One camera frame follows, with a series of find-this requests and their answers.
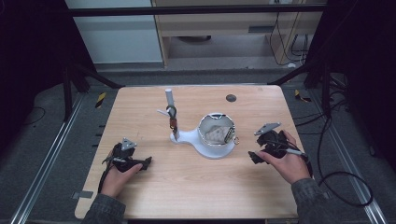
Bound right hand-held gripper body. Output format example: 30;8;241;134
253;121;290;159

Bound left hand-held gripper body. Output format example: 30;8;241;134
106;137;148;174

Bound beige patterned pouch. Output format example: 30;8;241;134
205;124;240;146

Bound white key stand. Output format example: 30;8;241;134
157;88;236;160

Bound white bowl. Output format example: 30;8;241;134
197;112;236;148

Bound person's left hand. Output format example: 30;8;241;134
99;163;145;199

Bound person's right hand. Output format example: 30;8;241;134
263;130;312;186

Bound yellow black floor tape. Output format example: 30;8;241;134
294;89;313;104
94;91;107;110

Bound black metal stand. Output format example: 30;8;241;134
267;60;333;119
61;60;126;123

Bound white cabinet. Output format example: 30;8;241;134
65;0;164;65

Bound wooden desk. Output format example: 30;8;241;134
151;0;329;68

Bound black curtain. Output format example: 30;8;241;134
0;0;98;152
306;0;396;173

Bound black horizontal bar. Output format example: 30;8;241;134
66;4;329;18

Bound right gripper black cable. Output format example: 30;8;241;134
267;139;314;179

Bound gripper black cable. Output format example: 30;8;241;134
267;139;314;179
97;151;115;194

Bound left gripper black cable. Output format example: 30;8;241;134
97;151;115;194

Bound thick black floor cable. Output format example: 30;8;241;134
292;90;375;208

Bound aluminium floor rail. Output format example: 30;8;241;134
8;92;86;224
311;90;389;224

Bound hanging black cables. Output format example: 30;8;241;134
268;11;313;67

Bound thin black floor cable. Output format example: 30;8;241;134
19;105;47;127

